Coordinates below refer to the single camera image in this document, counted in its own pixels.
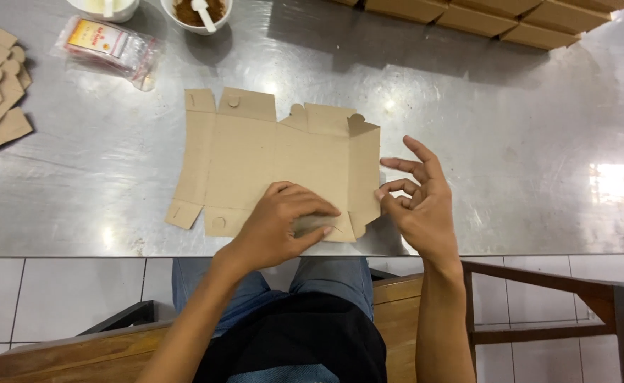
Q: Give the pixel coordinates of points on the person's left hand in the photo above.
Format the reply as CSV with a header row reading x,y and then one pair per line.
x,y
269,234

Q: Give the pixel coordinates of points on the person's right hand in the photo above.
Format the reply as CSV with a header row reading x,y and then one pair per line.
x,y
429,218

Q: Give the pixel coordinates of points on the brown cardboard box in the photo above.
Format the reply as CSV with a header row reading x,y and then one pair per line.
x,y
248,159

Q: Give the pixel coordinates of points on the person's blue jeans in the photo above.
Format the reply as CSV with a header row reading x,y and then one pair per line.
x,y
338,282

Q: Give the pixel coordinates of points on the person's black shirt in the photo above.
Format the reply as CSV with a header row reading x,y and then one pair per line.
x,y
296,335

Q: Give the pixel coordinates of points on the black metal bar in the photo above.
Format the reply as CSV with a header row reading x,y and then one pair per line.
x,y
125,316

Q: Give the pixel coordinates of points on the row of folded cardboard boxes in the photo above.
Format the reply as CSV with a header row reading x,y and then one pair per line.
x,y
477,18

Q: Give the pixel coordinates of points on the wooden bench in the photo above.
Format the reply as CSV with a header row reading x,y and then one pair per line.
x,y
93,354

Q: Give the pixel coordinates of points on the white bowl with brown powder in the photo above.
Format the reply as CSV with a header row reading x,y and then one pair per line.
x,y
184,24

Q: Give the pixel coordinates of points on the white plastic spoon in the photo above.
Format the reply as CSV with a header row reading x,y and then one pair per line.
x,y
108,7
204,15

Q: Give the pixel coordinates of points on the brown powder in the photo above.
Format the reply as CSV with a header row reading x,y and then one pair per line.
x,y
184,10

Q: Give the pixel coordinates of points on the clear plastic packet red label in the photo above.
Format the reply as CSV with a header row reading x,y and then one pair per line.
x,y
104,48

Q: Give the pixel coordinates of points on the white bowl with cream content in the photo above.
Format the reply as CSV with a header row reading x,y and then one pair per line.
x,y
120,11

